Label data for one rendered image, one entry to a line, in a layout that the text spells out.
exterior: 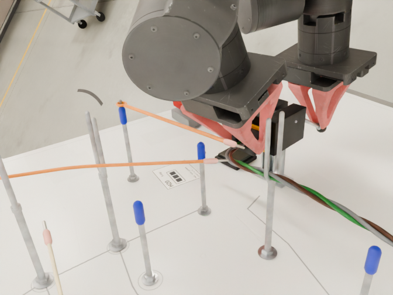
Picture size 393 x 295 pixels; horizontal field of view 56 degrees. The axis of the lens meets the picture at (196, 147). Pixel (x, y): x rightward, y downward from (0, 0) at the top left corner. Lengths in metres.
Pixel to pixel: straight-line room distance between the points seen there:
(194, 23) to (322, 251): 0.25
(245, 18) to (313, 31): 0.08
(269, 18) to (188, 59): 0.19
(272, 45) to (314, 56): 1.76
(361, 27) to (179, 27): 1.79
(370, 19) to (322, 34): 1.54
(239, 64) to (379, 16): 1.68
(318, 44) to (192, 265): 0.27
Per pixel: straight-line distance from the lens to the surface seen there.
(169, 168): 0.48
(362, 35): 1.94
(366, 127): 0.61
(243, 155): 0.48
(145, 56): 0.22
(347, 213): 0.27
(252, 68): 0.33
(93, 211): 0.43
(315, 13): 0.43
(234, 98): 0.30
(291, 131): 0.42
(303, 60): 0.46
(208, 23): 0.20
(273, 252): 0.36
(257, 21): 0.39
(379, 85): 1.77
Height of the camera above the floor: 1.47
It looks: 41 degrees down
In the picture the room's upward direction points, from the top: 64 degrees counter-clockwise
